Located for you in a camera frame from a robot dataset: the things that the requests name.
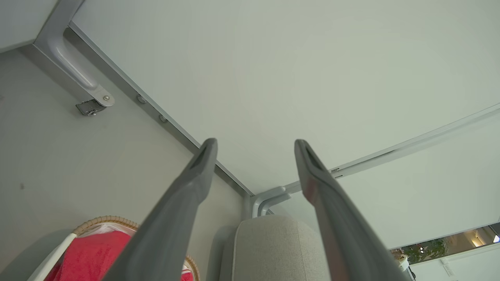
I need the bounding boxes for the grey metal partition foot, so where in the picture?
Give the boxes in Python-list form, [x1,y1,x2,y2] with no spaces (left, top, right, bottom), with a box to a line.
[33,0,115,108]

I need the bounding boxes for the grey fabric sofa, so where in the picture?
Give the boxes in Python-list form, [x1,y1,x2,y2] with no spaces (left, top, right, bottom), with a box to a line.
[219,215,332,281]

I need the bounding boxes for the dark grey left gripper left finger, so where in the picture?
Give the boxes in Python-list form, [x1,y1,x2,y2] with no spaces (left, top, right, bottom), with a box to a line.
[102,138,218,281]

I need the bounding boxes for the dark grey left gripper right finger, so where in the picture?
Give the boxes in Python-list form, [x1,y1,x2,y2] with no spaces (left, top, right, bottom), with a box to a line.
[295,139,413,281]

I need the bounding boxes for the wicker laundry basket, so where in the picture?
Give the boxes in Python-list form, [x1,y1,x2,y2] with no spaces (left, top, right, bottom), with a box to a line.
[72,215,200,281]

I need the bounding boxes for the black caster wheel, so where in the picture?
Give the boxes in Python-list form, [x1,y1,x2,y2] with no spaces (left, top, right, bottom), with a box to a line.
[76,99,107,117]

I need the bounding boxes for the grey partition base rail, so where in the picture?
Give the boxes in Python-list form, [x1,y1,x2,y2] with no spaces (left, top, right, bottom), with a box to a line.
[285,103,500,192]
[64,23,254,196]

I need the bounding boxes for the red shirt with white trim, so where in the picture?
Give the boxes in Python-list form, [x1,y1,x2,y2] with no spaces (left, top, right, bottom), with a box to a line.
[45,230,194,281]

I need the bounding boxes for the green potted plant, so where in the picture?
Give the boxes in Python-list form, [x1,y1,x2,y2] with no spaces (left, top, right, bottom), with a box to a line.
[391,238,448,265]

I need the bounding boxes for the grey curved corner foot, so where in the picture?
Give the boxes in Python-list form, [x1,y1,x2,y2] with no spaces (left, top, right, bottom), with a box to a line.
[252,187,288,218]
[259,193,292,216]

